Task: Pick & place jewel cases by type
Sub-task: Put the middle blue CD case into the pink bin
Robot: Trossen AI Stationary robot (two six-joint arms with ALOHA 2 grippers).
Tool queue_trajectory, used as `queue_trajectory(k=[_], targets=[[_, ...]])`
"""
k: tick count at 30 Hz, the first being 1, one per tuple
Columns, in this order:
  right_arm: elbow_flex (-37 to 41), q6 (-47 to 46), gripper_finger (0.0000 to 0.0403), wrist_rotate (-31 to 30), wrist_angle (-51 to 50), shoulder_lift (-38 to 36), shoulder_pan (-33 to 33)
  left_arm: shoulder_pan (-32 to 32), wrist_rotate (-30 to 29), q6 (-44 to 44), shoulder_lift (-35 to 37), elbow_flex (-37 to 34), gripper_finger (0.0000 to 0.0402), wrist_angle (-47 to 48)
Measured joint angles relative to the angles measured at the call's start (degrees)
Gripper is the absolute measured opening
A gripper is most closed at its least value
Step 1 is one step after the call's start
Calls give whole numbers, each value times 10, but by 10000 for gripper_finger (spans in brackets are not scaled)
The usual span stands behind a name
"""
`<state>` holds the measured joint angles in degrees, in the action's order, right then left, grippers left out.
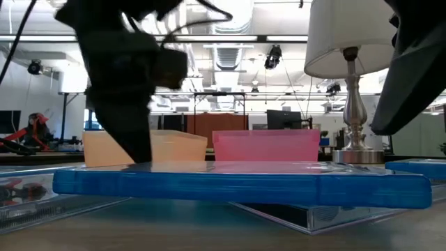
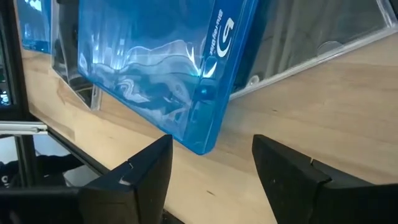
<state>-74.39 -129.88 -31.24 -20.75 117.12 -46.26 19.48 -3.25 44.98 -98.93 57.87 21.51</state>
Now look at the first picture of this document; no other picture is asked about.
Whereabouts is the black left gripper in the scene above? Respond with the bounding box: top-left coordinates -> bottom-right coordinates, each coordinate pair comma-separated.
78,31 -> 161,165

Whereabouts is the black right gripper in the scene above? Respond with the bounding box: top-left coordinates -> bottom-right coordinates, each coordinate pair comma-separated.
371,0 -> 446,137

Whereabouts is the blue plastic disc case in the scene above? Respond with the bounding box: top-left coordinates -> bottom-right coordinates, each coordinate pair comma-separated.
385,158 -> 446,181
52,160 -> 433,210

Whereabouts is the clear jewel case black tray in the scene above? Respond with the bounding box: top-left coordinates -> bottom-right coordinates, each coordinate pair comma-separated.
229,201 -> 408,235
0,165 -> 130,235

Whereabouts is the green partition panel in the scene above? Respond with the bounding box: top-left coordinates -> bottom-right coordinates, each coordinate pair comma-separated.
392,113 -> 446,158

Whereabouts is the translucent orange plastic bin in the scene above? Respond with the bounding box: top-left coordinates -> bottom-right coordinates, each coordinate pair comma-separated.
82,130 -> 208,167

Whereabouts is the black pole stand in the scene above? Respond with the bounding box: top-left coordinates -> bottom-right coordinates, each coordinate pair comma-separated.
58,91 -> 86,144

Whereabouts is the white shade silver table lamp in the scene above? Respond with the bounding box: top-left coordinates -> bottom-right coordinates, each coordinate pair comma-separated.
304,0 -> 398,165

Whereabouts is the brown partition panel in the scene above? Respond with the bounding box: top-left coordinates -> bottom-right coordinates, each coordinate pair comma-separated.
186,113 -> 249,148

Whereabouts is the person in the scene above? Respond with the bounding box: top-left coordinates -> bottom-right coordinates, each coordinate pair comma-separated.
21,112 -> 54,149

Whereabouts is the black computer monitor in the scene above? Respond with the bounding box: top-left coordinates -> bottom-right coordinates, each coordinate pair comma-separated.
0,110 -> 22,135
266,109 -> 303,130

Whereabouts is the translucent pink plastic bin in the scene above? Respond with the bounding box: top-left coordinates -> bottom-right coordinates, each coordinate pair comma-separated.
212,129 -> 321,162

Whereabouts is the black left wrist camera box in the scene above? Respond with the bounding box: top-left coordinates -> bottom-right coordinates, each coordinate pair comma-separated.
155,47 -> 189,90

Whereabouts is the black ceiling camera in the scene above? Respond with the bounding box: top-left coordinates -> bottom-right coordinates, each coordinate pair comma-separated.
263,45 -> 283,70
325,82 -> 342,96
27,59 -> 44,76

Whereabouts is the black metal rack frame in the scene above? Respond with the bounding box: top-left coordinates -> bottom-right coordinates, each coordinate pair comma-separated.
193,91 -> 247,132

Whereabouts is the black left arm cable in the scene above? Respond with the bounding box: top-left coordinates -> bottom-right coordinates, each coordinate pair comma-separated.
0,0 -> 38,86

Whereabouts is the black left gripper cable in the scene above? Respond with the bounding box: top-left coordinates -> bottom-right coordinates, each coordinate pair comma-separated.
156,0 -> 233,48

